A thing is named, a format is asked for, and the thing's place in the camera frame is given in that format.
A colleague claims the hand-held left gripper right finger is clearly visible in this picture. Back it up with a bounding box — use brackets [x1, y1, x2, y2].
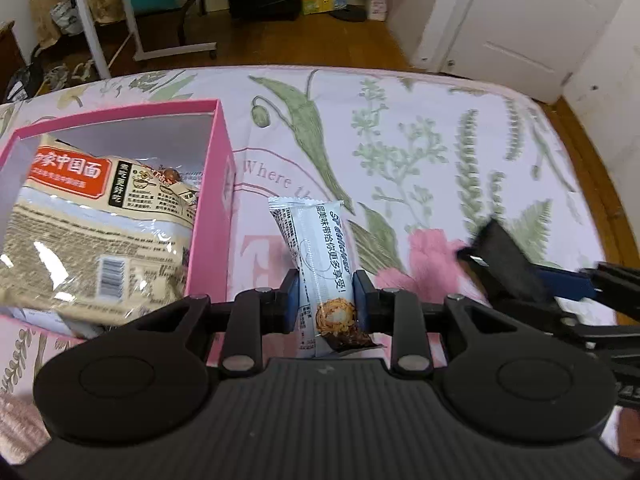
[352, 270, 522, 379]

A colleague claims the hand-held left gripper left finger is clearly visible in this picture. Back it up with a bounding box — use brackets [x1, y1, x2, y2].
[132, 269, 301, 379]

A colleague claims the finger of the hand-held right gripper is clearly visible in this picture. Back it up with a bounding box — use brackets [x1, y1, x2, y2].
[491, 291, 640, 357]
[536, 261, 640, 302]

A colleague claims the black snack packet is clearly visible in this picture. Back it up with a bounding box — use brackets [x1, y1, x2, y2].
[457, 218, 557, 307]

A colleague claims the white snack bar packet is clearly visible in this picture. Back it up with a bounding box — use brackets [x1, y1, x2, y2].
[268, 195, 384, 360]
[144, 164, 207, 197]

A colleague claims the pink cardboard box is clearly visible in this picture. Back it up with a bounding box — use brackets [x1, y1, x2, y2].
[0, 99, 237, 349]

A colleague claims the beige noodle packet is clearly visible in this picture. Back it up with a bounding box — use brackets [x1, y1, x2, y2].
[0, 133, 202, 329]

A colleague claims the floral bed sheet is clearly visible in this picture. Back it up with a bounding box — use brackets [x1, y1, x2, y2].
[0, 65, 627, 463]

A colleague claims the white door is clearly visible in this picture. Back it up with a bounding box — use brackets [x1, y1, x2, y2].
[389, 0, 637, 105]

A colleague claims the dark slipper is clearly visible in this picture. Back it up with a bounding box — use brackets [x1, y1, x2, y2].
[334, 5, 369, 24]

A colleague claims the pair of light shoes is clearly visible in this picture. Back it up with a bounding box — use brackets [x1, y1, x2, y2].
[44, 59, 99, 87]

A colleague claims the black bag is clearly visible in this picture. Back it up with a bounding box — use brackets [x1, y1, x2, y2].
[4, 61, 47, 104]

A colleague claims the brown paper bag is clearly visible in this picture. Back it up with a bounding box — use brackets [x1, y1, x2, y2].
[29, 0, 127, 50]

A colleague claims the white patterned bag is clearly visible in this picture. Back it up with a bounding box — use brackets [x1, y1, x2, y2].
[49, 0, 84, 37]

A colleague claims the dark wooden cabinet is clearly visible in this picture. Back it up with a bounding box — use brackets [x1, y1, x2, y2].
[0, 21, 27, 97]

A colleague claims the wooden table with white frame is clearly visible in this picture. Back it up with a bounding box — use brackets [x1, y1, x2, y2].
[74, 0, 219, 80]

